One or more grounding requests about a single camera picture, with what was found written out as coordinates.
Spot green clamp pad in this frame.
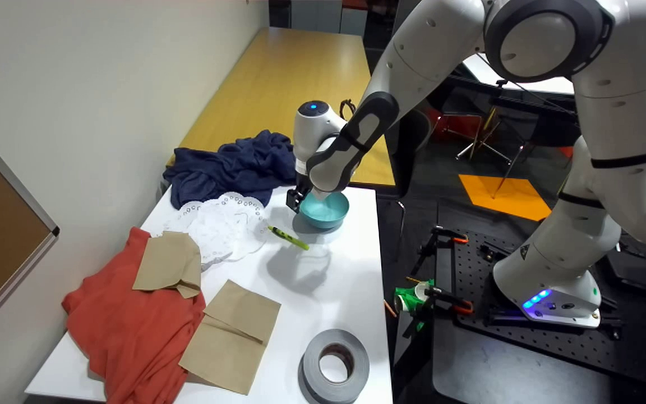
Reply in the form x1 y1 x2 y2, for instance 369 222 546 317
395 278 436 317

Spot long wooden table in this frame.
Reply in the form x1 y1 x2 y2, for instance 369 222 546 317
177 28 396 188

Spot black clamp with orange handle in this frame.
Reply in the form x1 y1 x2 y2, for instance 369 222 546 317
410 224 471 283
404 277 477 321

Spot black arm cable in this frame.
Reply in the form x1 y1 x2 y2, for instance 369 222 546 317
337 97 362 123

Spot small brown paper piece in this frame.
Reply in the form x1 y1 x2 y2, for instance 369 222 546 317
129 229 203 300

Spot orange floor mat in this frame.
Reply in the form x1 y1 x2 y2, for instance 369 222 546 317
458 174 554 224

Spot green pencil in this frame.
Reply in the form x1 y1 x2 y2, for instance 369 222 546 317
265 220 311 253

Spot navy blue cloth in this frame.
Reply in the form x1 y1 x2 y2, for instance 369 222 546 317
161 129 301 211

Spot grey duct tape roll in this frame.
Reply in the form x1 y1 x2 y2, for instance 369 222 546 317
295 329 373 404

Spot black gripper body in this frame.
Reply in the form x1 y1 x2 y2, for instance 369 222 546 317
285 174 315 207

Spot teal bowl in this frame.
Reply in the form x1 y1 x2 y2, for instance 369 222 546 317
295 188 352 233

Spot large brown paper piece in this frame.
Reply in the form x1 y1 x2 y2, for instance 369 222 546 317
177 278 282 397

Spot black tripod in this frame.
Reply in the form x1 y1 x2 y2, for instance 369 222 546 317
452 76 534 193

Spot orange-red cloth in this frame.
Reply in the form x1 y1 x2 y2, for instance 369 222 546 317
60 228 208 404

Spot white side table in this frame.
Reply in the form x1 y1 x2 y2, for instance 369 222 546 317
459 51 578 100

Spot white lace doily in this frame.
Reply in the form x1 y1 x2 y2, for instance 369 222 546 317
167 192 273 268

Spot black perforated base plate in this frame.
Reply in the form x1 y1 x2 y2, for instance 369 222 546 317
430 222 646 391

